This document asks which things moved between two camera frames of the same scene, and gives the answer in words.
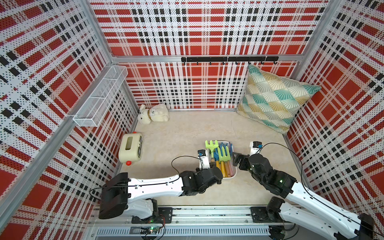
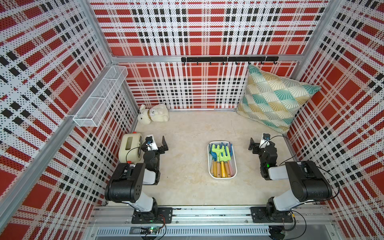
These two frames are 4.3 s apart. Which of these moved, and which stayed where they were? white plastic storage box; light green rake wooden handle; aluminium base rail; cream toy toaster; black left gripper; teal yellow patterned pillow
Moved: black left gripper; light green rake wooden handle
Stayed: white plastic storage box; teal yellow patterned pillow; cream toy toaster; aluminium base rail
